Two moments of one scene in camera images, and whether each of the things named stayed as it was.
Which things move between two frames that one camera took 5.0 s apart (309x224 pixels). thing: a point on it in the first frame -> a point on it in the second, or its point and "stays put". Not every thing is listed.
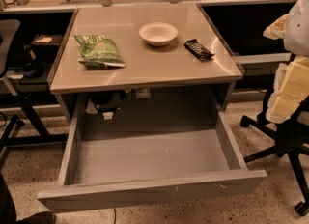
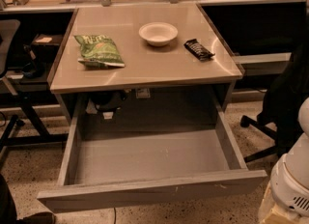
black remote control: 196,48 stays put
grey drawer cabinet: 143,65 stays put
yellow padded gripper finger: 291,89 -> 273,213
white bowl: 158,34 stays put
